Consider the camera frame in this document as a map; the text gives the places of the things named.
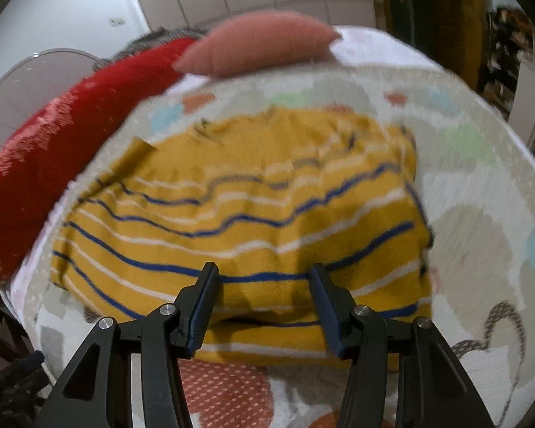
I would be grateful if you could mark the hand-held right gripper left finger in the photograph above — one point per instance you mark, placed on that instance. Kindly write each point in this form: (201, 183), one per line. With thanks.
(200, 307)

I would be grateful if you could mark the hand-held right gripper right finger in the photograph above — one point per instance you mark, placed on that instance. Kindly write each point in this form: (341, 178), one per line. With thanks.
(330, 310)

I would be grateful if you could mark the yellow striped sweater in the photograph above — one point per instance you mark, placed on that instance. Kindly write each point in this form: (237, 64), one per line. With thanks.
(249, 232)

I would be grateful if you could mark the patterned quilt bedspread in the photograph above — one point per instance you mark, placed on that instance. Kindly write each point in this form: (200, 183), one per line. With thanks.
(463, 187)

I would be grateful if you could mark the red floral blanket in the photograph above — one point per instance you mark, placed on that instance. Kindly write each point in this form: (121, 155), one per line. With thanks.
(49, 151)

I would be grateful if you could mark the pink ribbed pillow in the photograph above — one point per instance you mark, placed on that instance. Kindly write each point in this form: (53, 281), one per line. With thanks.
(258, 49)

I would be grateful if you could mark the white bed sheet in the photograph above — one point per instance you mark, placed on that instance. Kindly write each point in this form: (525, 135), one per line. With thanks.
(379, 47)

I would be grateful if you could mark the grey checked cloth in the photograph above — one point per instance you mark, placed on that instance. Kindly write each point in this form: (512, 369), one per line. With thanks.
(156, 40)

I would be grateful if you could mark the transparent plastic chair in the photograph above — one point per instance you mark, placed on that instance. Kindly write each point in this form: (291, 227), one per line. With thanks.
(31, 84)

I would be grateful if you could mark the white shelf unit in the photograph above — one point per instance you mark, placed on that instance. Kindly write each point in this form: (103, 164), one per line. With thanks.
(533, 107)

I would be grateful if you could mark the dark shoe rack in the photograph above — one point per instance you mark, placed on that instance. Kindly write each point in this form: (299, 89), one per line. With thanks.
(508, 53)

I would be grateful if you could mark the yellow wooden door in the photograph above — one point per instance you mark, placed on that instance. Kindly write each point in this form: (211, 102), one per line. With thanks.
(454, 13)

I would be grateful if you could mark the wall light switch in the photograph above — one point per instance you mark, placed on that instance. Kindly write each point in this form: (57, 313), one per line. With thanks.
(117, 22)

